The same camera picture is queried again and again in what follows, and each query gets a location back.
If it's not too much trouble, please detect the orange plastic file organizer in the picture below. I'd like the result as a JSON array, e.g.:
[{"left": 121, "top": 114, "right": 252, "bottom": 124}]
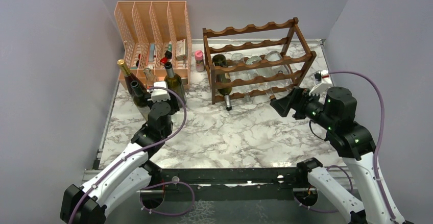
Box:
[{"left": 114, "top": 1, "right": 193, "bottom": 89}]

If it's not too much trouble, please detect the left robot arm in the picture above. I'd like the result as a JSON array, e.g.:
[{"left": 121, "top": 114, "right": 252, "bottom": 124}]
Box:
[{"left": 60, "top": 89, "right": 185, "bottom": 223}]

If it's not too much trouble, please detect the black mounting rail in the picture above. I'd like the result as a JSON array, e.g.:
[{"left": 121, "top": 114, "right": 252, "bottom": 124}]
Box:
[{"left": 139, "top": 167, "right": 318, "bottom": 208}]

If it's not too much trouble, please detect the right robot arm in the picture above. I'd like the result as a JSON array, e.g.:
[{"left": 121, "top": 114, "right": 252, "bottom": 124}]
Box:
[{"left": 270, "top": 87, "right": 408, "bottom": 223}]

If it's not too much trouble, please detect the red capped small bottle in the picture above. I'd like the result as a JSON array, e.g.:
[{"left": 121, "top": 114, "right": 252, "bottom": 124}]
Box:
[{"left": 160, "top": 42, "right": 173, "bottom": 66}]

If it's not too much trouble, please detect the clear glass bottle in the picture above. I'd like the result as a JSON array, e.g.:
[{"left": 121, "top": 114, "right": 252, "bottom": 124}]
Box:
[
  {"left": 231, "top": 53, "right": 251, "bottom": 102},
  {"left": 143, "top": 67, "right": 159, "bottom": 87},
  {"left": 245, "top": 55, "right": 277, "bottom": 101}
]

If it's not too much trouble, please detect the clear bottle with cork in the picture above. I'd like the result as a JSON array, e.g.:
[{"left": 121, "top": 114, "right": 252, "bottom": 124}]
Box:
[{"left": 264, "top": 51, "right": 293, "bottom": 92}]

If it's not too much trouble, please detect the red wine bottle gold cap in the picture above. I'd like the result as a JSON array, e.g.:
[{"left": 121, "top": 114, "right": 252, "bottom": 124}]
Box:
[{"left": 117, "top": 59, "right": 147, "bottom": 96}]

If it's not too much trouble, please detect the green wine bottle brown label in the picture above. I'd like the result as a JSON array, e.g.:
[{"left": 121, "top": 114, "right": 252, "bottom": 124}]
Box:
[{"left": 164, "top": 62, "right": 186, "bottom": 104}]

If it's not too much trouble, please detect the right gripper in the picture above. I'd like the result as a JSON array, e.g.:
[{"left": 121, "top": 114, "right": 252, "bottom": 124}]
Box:
[{"left": 270, "top": 85, "right": 336, "bottom": 130}]

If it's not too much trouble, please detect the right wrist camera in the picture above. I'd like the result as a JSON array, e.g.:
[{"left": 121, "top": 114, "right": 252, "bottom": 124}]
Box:
[{"left": 309, "top": 70, "right": 333, "bottom": 95}]

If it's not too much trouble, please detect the dark bottle white label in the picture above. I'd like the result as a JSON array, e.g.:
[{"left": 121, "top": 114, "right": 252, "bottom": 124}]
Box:
[{"left": 131, "top": 81, "right": 151, "bottom": 121}]

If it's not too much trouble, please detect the pink capped jar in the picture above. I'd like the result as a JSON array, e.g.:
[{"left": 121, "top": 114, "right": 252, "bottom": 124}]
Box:
[{"left": 194, "top": 50, "right": 205, "bottom": 72}]

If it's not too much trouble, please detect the small white box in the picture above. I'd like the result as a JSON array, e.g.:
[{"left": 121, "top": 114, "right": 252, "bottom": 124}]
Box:
[{"left": 176, "top": 39, "right": 188, "bottom": 60}]

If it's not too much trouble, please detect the brown wooden wine rack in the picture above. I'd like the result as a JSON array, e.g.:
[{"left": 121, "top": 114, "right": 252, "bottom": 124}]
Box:
[{"left": 202, "top": 17, "right": 317, "bottom": 104}]

